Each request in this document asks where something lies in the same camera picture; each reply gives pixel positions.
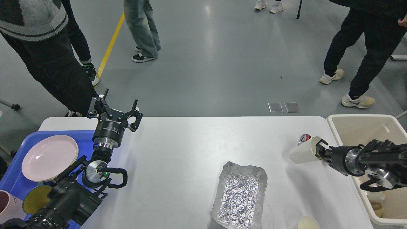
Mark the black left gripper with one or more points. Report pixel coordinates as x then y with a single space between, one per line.
112 123

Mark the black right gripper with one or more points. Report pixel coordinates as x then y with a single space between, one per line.
344 159

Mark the white paper cup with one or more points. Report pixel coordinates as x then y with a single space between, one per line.
305 152

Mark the pink plate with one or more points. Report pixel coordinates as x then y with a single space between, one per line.
33 164

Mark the blue-grey mug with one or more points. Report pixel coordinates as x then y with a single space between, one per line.
36 199

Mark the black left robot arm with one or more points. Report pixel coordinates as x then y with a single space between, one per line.
100 171

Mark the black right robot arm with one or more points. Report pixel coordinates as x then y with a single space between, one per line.
383 162

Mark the crushed red soda can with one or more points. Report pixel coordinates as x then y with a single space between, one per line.
304 138

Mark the metal floor plate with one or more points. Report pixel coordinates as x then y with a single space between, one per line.
275 108
292 107

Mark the person in dark jeans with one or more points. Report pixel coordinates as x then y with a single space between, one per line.
79 43

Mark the white lid bottom edge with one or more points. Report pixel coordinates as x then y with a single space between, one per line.
306 222

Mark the beige plastic bin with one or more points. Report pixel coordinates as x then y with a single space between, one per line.
355 129

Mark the aluminium foil tray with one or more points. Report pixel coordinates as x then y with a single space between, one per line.
240 197

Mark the person in olive trousers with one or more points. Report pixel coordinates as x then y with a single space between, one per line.
139 17

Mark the person in grey sweater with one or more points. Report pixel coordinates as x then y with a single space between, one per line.
37 31

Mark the pink mug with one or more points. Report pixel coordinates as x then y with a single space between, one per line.
10 207

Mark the person in black tracksuit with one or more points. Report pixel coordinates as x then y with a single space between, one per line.
383 24

